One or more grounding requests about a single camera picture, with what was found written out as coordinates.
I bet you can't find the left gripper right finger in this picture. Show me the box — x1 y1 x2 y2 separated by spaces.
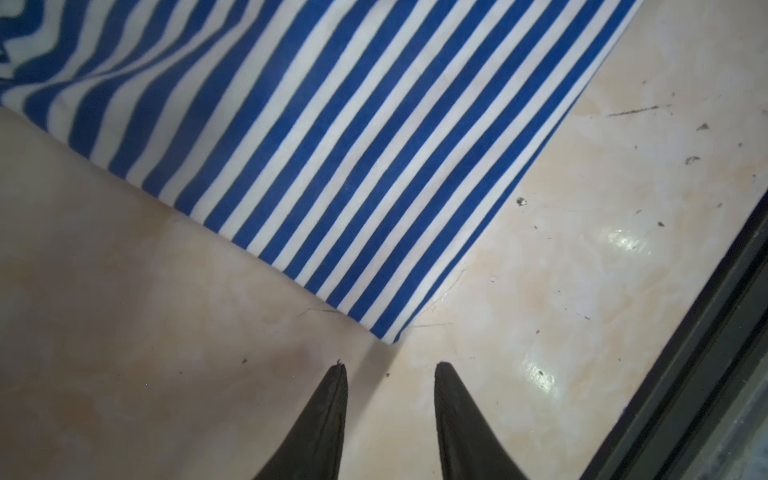
434 362 526 479

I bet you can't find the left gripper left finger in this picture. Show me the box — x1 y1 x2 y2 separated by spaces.
256 363 348 479

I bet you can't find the blue white striped tank top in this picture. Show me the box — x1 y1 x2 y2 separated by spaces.
1 0 639 343

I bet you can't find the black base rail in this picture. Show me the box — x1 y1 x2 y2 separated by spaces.
582 199 767 479

